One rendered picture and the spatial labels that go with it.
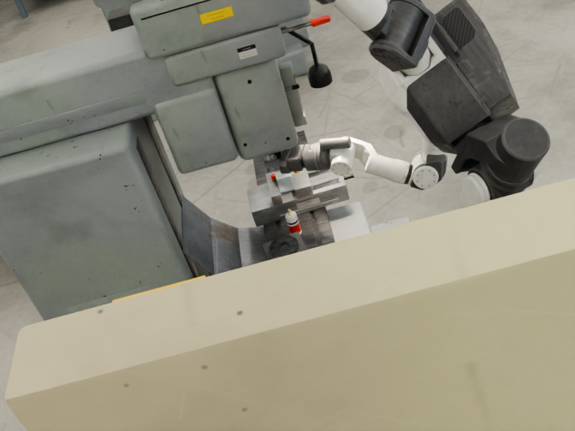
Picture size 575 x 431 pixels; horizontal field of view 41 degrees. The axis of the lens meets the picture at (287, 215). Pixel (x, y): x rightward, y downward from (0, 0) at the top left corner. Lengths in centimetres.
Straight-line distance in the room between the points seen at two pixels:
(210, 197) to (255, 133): 231
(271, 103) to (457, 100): 58
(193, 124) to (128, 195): 28
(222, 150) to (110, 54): 42
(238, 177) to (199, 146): 239
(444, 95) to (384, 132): 276
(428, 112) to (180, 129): 74
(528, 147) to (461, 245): 139
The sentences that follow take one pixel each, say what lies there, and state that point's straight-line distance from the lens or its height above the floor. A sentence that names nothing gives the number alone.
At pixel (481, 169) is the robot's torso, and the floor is 142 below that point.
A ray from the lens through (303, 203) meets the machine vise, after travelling 270.
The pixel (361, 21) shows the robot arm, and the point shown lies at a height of 182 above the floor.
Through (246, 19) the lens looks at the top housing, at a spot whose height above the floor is 178.
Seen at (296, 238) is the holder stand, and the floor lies 111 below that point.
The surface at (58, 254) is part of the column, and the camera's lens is 241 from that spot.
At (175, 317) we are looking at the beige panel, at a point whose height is 230.
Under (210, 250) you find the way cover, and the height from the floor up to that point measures 97.
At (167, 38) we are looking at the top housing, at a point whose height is 178.
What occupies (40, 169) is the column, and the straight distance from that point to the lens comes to 225.
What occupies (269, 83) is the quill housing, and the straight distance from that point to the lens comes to 223.
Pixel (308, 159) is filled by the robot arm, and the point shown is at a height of 125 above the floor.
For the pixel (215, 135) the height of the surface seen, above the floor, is 145.
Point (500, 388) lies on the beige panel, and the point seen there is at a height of 220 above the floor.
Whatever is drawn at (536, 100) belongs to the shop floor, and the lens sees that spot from 481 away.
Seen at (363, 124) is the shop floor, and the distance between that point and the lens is 483.
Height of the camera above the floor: 260
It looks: 38 degrees down
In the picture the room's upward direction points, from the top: 17 degrees counter-clockwise
